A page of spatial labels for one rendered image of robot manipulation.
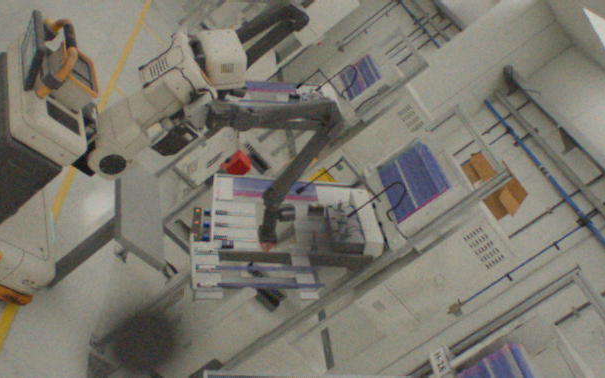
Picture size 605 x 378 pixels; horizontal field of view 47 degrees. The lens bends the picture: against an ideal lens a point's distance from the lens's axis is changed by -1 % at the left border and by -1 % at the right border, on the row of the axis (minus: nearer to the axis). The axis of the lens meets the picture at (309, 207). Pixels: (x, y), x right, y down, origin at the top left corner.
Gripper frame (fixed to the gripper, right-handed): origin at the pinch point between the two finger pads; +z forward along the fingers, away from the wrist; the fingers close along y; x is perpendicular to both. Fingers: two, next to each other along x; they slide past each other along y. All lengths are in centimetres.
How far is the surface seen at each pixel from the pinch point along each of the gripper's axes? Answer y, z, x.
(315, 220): 38.2, 11.9, -29.8
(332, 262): 7.0, 11.7, -32.0
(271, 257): 9.4, 11.5, -5.2
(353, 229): 21.8, 4.3, -43.3
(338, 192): 67, 15, -47
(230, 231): 27.3, 11.6, 11.2
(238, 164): 109, 27, -1
